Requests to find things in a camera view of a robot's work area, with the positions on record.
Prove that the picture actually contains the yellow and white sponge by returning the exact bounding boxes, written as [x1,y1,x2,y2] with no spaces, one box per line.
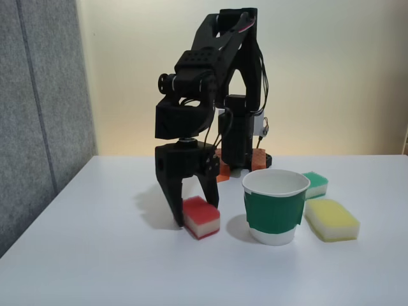
[304,198,361,244]

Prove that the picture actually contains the orange clamp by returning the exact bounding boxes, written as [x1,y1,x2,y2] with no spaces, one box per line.
[214,148,231,183]
[251,147,267,172]

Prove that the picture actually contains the red and white sponge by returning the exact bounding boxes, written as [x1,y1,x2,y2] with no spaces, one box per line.
[182,195,222,241]

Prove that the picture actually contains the white cup with green tape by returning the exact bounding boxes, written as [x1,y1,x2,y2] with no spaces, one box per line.
[241,169,311,247]

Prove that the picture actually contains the white controller box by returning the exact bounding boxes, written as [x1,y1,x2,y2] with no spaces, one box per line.
[252,110,269,138]

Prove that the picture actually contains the green and white sponge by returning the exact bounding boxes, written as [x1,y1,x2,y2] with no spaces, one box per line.
[301,171,330,200]

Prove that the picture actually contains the grey fabric partition panel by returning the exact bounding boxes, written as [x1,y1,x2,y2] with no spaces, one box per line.
[0,0,98,259]

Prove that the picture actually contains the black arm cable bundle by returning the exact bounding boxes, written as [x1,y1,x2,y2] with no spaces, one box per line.
[203,18,271,154]

